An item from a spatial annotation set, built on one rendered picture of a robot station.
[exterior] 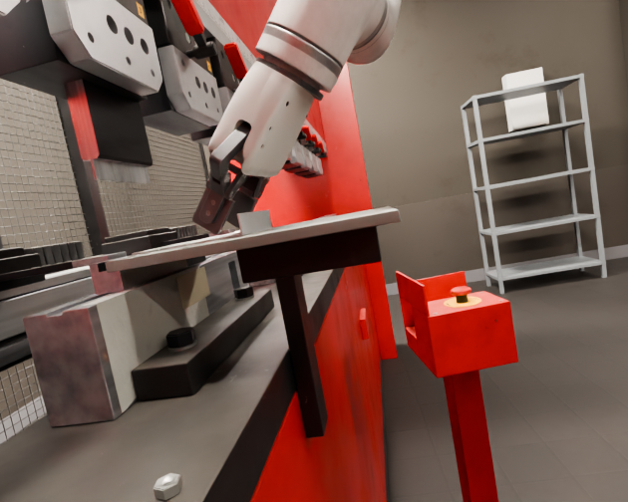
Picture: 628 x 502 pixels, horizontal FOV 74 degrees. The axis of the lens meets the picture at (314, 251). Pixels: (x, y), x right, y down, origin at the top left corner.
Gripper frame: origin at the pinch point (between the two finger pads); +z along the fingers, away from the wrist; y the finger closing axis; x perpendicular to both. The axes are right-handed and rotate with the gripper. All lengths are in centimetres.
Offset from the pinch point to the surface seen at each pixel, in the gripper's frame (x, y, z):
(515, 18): 10, -417, -195
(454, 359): 38, -37, 12
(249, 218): 3.3, 1.7, -1.2
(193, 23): -18.9, -9.8, -16.5
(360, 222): 14.0, 8.2, -7.4
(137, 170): -12.1, -0.7, 1.6
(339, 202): -22, -212, 18
